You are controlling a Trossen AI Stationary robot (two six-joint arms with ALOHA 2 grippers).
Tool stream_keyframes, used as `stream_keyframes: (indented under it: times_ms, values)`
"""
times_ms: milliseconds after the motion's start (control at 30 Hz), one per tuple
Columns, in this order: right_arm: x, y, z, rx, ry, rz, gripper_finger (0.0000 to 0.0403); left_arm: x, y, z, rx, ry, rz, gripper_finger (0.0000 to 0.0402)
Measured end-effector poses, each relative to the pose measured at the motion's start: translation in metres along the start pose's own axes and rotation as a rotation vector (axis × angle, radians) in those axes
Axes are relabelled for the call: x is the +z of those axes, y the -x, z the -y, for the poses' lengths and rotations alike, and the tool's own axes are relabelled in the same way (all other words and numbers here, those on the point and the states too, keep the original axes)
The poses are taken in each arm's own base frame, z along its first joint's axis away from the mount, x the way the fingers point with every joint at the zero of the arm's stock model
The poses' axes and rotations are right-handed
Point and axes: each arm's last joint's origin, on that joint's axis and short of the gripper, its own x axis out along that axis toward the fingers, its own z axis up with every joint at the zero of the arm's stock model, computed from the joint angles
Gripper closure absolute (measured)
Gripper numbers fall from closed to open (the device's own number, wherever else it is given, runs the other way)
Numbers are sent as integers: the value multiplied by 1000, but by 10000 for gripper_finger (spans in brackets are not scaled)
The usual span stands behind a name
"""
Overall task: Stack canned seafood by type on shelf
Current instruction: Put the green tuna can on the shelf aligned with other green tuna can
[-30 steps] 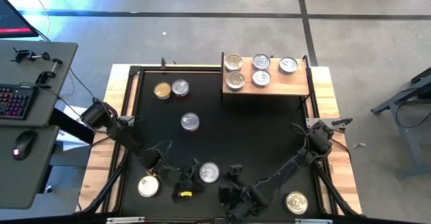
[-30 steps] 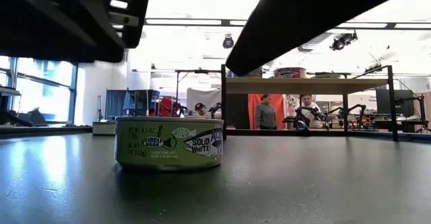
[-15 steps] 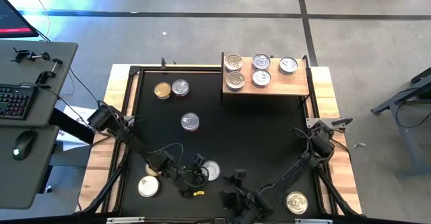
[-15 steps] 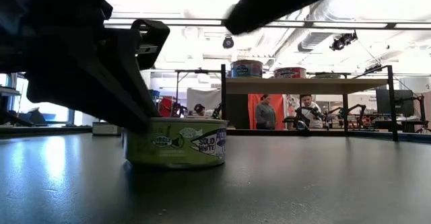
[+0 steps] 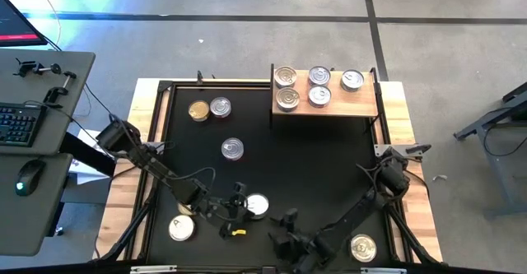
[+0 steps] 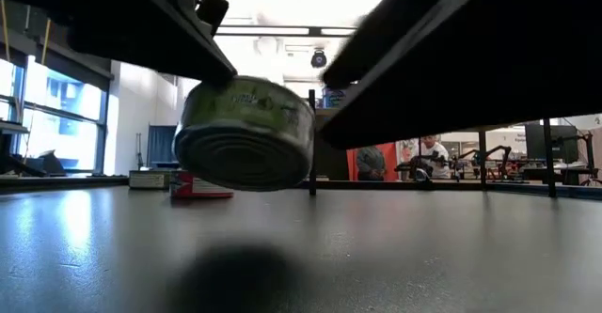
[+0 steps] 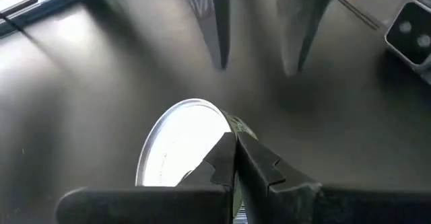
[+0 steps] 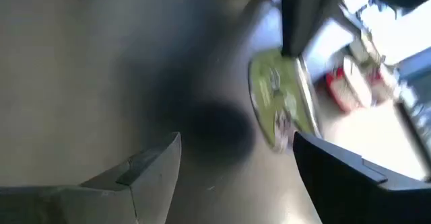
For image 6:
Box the silver-lid green-label seafood can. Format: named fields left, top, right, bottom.
left=172, top=75, right=316, bottom=193

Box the large glass window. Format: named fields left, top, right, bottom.
left=0, top=56, right=112, bottom=176

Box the orange cloth banner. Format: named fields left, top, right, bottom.
left=346, top=142, right=399, bottom=181

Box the black aluminium table frame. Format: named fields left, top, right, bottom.
left=0, top=175, right=602, bottom=200

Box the pale-gold-lid blue-label seafood can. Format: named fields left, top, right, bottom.
left=323, top=86, right=349, bottom=110

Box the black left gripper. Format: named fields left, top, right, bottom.
left=0, top=0, right=238, bottom=83

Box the silver-lid red-label seafood can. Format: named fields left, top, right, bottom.
left=168, top=170, right=235, bottom=199

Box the black table mat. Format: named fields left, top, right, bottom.
left=0, top=185, right=602, bottom=313

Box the person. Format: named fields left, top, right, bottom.
left=413, top=134, right=452, bottom=180
left=356, top=146, right=387, bottom=181

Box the black background panel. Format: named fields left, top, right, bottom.
left=319, top=148, right=350, bottom=181

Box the yellow hanging strap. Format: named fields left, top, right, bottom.
left=40, top=19, right=52, bottom=65
left=0, top=0, right=10, bottom=63

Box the black background monitor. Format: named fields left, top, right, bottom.
left=525, top=123, right=579, bottom=164

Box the black background stand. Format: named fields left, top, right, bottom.
left=557, top=132, right=598, bottom=187

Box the black overhead camera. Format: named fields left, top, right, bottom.
left=309, top=48, right=328, bottom=69

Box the blue partition curtain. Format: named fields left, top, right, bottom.
left=148, top=124, right=179, bottom=168

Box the gold-lid green-label seafood can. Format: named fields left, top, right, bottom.
left=128, top=169, right=174, bottom=191

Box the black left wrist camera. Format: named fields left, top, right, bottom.
left=159, top=0, right=231, bottom=38

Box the wooden shelf with black legs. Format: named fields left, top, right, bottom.
left=308, top=88, right=559, bottom=199

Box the black background chair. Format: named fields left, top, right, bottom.
left=0, top=149, right=67, bottom=178

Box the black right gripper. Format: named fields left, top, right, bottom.
left=483, top=0, right=602, bottom=126

